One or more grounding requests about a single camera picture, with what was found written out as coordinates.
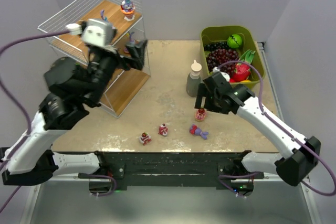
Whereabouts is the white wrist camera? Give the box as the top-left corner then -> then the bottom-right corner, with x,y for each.
213,67 -> 230,82
66,18 -> 118,52

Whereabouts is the white wire wooden shelf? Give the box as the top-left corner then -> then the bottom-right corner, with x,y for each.
38,0 -> 151,118

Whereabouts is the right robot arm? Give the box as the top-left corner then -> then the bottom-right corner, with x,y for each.
195,72 -> 321,186

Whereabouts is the pink bear donut strawberry toy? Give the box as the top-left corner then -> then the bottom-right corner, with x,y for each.
195,108 -> 206,122

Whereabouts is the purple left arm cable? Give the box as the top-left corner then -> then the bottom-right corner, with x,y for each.
0,30 -> 71,214

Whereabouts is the spray bottle white cap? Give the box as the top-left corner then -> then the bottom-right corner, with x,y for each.
186,60 -> 202,97

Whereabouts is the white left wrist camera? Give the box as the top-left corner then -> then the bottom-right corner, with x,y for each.
66,18 -> 118,52

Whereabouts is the green plastic fruit bin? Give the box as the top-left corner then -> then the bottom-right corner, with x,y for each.
200,25 -> 265,89

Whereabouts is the purple bunny pink donut toy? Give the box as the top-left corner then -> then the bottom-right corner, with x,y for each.
124,31 -> 136,54

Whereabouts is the green round melon toy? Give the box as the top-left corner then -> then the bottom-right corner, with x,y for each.
227,34 -> 243,49

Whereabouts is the pink dragon fruit toy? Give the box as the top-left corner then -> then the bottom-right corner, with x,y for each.
233,50 -> 255,82

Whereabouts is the small purple bunny strawberry toy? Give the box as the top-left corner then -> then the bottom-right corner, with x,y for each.
189,124 -> 208,140

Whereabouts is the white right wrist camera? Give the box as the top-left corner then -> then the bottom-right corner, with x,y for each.
213,67 -> 230,82

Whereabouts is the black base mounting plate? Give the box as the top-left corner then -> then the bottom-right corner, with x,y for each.
55,151 -> 265,192

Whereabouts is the purple bunny with tube toy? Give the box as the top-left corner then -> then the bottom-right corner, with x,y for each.
100,9 -> 108,22

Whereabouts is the pink bear cake slice toy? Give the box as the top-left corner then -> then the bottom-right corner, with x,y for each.
139,132 -> 152,145

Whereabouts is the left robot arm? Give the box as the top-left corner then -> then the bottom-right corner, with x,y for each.
2,40 -> 148,186

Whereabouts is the dark red grape bunch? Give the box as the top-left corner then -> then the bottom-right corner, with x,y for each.
206,48 -> 240,76

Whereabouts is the dark blue grape bunch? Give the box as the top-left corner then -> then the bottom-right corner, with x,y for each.
204,41 -> 229,51

